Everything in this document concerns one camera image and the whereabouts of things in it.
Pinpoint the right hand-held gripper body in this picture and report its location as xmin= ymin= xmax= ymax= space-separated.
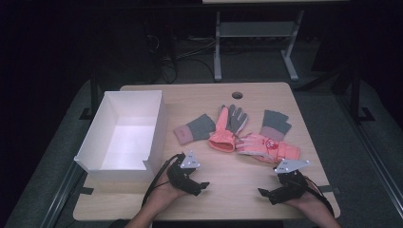
xmin=274 ymin=159 xmax=312 ymax=203

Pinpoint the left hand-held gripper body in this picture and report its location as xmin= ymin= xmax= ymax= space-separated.
xmin=166 ymin=150 xmax=202 ymax=195

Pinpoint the pink glove with red print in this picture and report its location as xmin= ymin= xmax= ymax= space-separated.
xmin=236 ymin=132 xmax=301 ymax=164

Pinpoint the grey pink fingerless glove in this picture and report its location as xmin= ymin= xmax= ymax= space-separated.
xmin=259 ymin=109 xmax=293 ymax=142
xmin=173 ymin=113 xmax=217 ymax=146

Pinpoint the pink glove with grey palm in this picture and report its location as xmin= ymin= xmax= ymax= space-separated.
xmin=208 ymin=104 xmax=250 ymax=154

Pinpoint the white box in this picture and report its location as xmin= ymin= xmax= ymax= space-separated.
xmin=73 ymin=90 xmax=168 ymax=183

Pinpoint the person's left hand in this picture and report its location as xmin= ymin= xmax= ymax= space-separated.
xmin=146 ymin=172 xmax=188 ymax=212

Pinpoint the person's right hand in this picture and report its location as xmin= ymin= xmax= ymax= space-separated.
xmin=284 ymin=186 xmax=329 ymax=219

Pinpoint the grey metal stand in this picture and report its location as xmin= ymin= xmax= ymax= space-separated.
xmin=213 ymin=9 xmax=304 ymax=83

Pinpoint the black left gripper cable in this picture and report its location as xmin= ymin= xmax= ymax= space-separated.
xmin=141 ymin=153 xmax=185 ymax=208

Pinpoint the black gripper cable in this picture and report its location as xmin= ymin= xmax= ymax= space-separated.
xmin=141 ymin=153 xmax=185 ymax=208
xmin=303 ymin=176 xmax=336 ymax=217

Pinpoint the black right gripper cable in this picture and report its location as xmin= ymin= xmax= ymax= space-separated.
xmin=303 ymin=176 xmax=336 ymax=217

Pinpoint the metal floor rail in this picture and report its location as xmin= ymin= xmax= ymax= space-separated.
xmin=39 ymin=162 xmax=84 ymax=228
xmin=336 ymin=94 xmax=403 ymax=211

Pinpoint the bundle of floor cables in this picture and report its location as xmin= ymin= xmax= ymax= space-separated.
xmin=145 ymin=31 xmax=217 ymax=85

